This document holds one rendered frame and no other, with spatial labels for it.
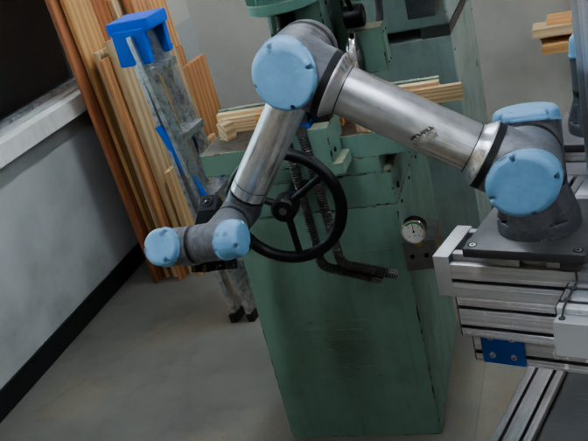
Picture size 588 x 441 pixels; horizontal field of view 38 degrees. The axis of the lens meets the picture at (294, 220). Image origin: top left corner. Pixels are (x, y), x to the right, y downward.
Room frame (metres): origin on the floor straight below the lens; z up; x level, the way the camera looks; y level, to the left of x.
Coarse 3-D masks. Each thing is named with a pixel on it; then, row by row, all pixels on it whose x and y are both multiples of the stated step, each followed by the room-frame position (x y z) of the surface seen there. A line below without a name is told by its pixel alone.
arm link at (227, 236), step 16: (224, 208) 1.57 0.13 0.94; (208, 224) 1.51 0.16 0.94; (224, 224) 1.49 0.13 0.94; (240, 224) 1.49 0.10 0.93; (192, 240) 1.49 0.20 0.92; (208, 240) 1.48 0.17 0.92; (224, 240) 1.46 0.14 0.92; (240, 240) 1.47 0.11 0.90; (192, 256) 1.49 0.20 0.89; (208, 256) 1.48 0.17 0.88; (224, 256) 1.47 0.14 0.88; (240, 256) 1.47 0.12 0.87
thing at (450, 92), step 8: (416, 88) 2.04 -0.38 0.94; (424, 88) 2.03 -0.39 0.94; (432, 88) 2.01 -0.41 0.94; (440, 88) 2.01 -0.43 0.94; (448, 88) 2.00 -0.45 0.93; (456, 88) 1.99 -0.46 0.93; (424, 96) 2.02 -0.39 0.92; (432, 96) 2.01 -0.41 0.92; (440, 96) 2.01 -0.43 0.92; (448, 96) 2.00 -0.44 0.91; (456, 96) 2.00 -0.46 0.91; (224, 120) 2.20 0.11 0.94; (232, 120) 2.19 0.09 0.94; (240, 120) 2.19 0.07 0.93; (248, 120) 2.18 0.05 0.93; (240, 128) 2.19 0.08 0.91; (248, 128) 2.18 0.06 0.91
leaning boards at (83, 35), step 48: (48, 0) 3.36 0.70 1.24; (96, 0) 3.66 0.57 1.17; (144, 0) 3.84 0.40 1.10; (96, 48) 3.48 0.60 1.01; (96, 96) 3.39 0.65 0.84; (144, 96) 3.44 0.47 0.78; (192, 96) 3.72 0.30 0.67; (144, 144) 3.35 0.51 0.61; (144, 192) 3.36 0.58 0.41; (144, 240) 3.36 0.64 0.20
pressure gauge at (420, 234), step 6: (414, 216) 1.85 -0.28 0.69; (408, 222) 1.84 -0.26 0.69; (414, 222) 1.83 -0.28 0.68; (420, 222) 1.82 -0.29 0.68; (402, 228) 1.84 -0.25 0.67; (408, 228) 1.84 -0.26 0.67; (414, 228) 1.83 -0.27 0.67; (420, 228) 1.83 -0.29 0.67; (426, 228) 1.83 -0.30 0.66; (402, 234) 1.84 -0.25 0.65; (408, 234) 1.84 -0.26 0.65; (414, 234) 1.83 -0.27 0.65; (420, 234) 1.83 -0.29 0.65; (426, 234) 1.82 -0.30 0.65; (408, 240) 1.84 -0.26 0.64; (414, 240) 1.83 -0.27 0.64; (420, 240) 1.83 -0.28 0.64
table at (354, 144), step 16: (352, 128) 1.98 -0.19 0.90; (224, 144) 2.11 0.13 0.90; (240, 144) 2.08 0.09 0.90; (352, 144) 1.93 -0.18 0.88; (368, 144) 1.92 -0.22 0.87; (384, 144) 1.90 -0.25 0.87; (400, 144) 1.89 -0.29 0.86; (208, 160) 2.06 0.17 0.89; (224, 160) 2.04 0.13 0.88; (240, 160) 2.03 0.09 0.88; (336, 160) 1.87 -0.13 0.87; (208, 176) 2.06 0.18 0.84; (288, 176) 1.89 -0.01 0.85; (304, 176) 1.88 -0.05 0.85
